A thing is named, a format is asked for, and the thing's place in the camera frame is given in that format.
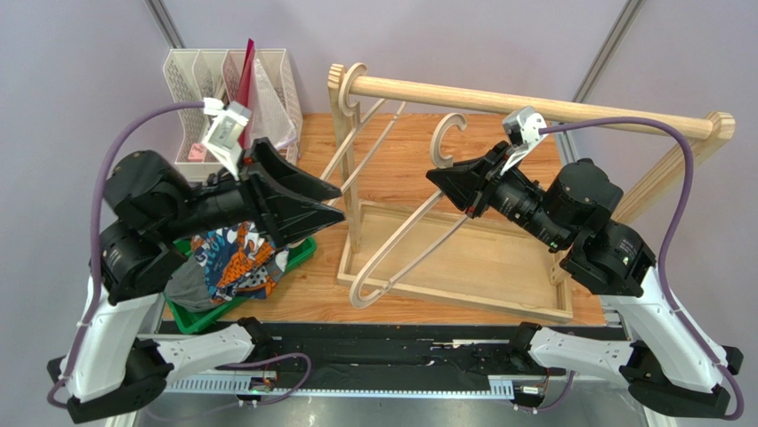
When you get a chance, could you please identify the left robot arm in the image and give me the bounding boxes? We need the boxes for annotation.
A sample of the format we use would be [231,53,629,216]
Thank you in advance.
[47,138,345,423]

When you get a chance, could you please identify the wooden clothes rack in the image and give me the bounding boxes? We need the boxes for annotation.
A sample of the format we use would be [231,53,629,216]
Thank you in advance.
[337,73,736,324]

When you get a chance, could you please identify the red folder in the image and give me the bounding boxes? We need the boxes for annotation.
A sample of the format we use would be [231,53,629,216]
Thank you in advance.
[233,38,256,149]

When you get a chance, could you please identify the clear plastic bag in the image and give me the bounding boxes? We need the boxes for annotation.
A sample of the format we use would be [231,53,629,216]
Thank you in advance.
[246,58,296,151]

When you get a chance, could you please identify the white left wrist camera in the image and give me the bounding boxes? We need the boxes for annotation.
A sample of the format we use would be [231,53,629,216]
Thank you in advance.
[200,98,252,180]

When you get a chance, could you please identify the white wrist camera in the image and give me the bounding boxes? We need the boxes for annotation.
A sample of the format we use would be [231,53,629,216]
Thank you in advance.
[500,106,547,176]
[200,98,252,180]

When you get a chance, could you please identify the white file organizer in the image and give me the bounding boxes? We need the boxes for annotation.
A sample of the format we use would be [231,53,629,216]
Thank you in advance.
[163,49,303,182]

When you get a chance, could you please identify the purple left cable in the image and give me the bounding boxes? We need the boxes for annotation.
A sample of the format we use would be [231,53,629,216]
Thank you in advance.
[45,101,207,410]

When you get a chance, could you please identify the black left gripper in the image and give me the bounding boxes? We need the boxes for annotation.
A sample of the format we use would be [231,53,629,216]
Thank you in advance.
[161,136,348,246]

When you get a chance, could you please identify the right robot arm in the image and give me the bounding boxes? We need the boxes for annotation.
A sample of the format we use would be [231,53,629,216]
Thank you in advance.
[426,142,743,419]

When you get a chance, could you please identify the grey shorts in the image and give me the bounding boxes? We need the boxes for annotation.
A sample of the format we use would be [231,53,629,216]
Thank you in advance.
[165,261,216,312]

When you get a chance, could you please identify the patterned blue orange shorts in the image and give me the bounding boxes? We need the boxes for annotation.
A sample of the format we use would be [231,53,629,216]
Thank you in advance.
[189,222,289,305]

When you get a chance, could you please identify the pink eraser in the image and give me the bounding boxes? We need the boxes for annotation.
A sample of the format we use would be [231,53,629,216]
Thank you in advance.
[187,143,207,163]

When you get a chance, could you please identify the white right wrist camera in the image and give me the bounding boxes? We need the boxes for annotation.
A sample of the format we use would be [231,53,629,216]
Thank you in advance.
[500,106,547,176]

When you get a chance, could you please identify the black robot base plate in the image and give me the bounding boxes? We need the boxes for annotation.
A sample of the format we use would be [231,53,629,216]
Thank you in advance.
[159,319,649,399]

